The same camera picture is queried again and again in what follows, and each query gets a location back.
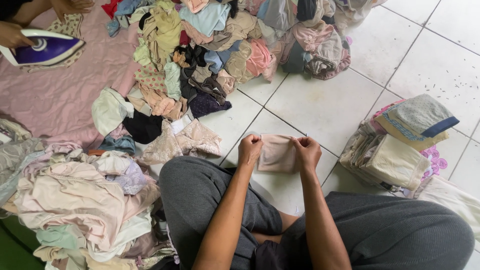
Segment stack of folded garments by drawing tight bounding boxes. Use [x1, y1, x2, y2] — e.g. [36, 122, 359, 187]
[339, 94, 460, 193]

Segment black crumpled garment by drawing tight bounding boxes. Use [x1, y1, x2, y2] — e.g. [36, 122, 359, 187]
[122, 110, 164, 145]

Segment person's grey ribbed trousers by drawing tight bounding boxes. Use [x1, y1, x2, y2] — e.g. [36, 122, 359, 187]
[159, 155, 476, 270]

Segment dark navy dotted garment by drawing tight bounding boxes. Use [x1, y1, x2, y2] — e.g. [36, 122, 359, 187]
[187, 89, 233, 119]

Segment cream dotted garment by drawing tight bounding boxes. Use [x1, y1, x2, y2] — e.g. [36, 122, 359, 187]
[20, 13, 85, 74]

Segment white cloth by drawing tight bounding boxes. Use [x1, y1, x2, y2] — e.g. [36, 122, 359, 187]
[412, 175, 480, 245]

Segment green mat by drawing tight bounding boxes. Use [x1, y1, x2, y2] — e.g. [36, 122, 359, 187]
[0, 215, 46, 270]

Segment heap of pale ironed garments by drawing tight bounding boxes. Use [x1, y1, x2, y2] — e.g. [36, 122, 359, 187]
[0, 119, 178, 270]

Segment person's left hand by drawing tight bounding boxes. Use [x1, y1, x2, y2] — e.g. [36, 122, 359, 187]
[238, 134, 264, 167]

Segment person's right hand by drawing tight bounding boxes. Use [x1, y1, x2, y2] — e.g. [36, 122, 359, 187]
[291, 136, 322, 172]

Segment beige lace garment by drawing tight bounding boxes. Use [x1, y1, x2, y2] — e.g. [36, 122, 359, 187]
[136, 118, 223, 166]

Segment heap of mixed coloured garments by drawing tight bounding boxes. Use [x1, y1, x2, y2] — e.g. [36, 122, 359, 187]
[101, 0, 388, 121]

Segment pink quilted mat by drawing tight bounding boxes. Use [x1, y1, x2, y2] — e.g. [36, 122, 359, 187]
[0, 0, 152, 149]

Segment pale pink garment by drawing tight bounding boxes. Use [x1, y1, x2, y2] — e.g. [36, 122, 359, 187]
[257, 134, 301, 174]

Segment white crumpled garment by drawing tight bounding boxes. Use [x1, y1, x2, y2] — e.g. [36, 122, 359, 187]
[91, 87, 135, 137]

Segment blue and white clothes iron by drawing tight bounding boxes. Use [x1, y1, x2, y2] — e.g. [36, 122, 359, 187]
[0, 29, 86, 67]

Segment teal blue garment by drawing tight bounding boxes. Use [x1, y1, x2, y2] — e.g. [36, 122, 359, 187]
[98, 134, 137, 156]

